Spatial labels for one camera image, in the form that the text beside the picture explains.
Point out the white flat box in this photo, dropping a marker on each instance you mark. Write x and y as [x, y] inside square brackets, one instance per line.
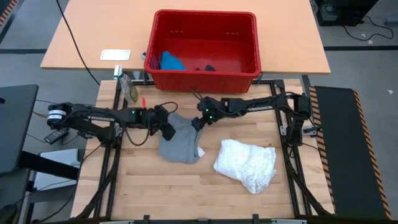
[59, 155]

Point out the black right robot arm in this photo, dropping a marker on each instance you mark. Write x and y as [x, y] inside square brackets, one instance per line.
[255, 105]

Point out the bright blue garment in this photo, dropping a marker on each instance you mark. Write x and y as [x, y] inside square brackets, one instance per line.
[171, 61]

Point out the small grey knob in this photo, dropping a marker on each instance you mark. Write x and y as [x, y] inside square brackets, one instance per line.
[143, 56]

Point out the small clear plastic bag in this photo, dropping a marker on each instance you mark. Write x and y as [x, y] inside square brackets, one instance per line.
[128, 88]

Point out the dark navy garment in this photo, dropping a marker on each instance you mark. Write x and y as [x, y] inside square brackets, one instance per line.
[209, 68]

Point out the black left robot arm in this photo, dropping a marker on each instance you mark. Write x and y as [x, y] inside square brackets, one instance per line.
[93, 113]

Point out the black equipment box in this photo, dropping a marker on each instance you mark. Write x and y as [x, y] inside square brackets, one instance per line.
[342, 12]

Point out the grey garment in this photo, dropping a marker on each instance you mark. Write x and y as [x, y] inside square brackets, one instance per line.
[182, 143]

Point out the black stand bar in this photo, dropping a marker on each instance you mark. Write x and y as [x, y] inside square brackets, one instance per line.
[46, 165]

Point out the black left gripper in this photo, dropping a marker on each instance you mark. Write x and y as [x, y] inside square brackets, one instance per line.
[157, 119]

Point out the black aluminium rig frame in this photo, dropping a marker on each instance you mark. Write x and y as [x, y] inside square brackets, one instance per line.
[270, 82]

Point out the white lace garment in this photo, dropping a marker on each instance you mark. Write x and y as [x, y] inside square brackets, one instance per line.
[245, 165]

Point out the black mat with hazard stripes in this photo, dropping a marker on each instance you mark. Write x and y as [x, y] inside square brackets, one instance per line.
[357, 186]
[7, 12]

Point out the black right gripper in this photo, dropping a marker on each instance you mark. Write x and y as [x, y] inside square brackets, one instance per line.
[210, 110]

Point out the red plastic laundry basket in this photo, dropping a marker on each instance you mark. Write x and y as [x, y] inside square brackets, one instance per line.
[202, 84]

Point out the black power adapter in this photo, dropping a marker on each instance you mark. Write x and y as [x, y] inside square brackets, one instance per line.
[56, 136]

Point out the white rectangular card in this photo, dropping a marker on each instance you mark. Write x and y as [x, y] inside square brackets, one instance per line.
[115, 54]

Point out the black monitor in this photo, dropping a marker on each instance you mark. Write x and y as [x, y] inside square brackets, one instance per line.
[15, 124]

